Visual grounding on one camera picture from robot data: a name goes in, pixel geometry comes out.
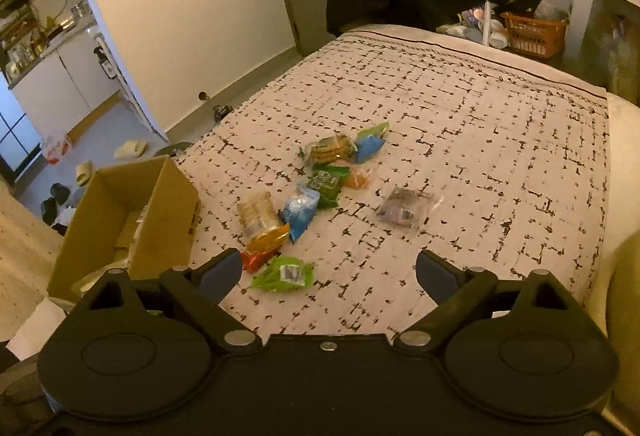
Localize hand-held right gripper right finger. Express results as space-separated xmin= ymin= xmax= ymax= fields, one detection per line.
xmin=394 ymin=250 xmax=587 ymax=350

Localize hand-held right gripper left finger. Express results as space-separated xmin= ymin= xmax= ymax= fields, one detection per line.
xmin=75 ymin=249 xmax=262 ymax=351

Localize cardboard box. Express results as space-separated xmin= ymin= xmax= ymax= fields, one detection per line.
xmin=47 ymin=155 xmax=202 ymax=305

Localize dark green snack packet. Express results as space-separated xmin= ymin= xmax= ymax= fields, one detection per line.
xmin=307 ymin=163 xmax=351 ymax=209

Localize orange-red snack packet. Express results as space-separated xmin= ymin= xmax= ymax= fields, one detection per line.
xmin=241 ymin=247 xmax=275 ymax=273

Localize light green snack packet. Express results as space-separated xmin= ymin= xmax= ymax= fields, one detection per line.
xmin=250 ymin=255 xmax=315 ymax=292

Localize clear cracker packet yellow end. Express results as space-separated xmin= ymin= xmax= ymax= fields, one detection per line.
xmin=237 ymin=191 xmax=291 ymax=253

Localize clear packet with dark snack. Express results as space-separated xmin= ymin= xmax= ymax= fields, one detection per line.
xmin=375 ymin=187 xmax=444 ymax=230

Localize pale blue snack packet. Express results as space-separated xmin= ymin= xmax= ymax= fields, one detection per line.
xmin=279 ymin=185 xmax=321 ymax=243

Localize small orange snack packet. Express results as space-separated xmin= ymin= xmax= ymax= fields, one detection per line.
xmin=342 ymin=165 xmax=375 ymax=191

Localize green cartoon rug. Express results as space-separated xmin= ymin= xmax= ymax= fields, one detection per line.
xmin=154 ymin=141 xmax=192 ymax=157

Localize blue and green snack packet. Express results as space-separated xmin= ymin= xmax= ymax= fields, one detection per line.
xmin=352 ymin=121 xmax=391 ymax=163

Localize patterned beige bed blanket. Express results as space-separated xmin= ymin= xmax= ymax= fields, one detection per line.
xmin=172 ymin=23 xmax=612 ymax=342

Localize green round cookie packet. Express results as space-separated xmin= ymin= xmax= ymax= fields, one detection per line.
xmin=299 ymin=134 xmax=359 ymax=165

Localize black shoes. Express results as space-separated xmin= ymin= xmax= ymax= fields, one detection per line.
xmin=40 ymin=183 xmax=72 ymax=225

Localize white paper sheet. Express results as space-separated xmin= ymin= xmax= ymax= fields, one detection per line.
xmin=9 ymin=297 xmax=68 ymax=361

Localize red and white plastic bag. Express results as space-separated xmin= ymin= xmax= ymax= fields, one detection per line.
xmin=40 ymin=135 xmax=74 ymax=165

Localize white narrow shelf rack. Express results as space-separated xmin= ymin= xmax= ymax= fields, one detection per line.
xmin=93 ymin=27 xmax=168 ymax=138

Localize white kitchen cabinet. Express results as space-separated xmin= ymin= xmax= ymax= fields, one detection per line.
xmin=11 ymin=24 xmax=125 ymax=137

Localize black framed glass door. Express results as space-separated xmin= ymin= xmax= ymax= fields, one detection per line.
xmin=0 ymin=71 xmax=42 ymax=184

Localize orange plastic basket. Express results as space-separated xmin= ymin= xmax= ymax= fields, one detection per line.
xmin=500 ymin=11 xmax=571 ymax=59

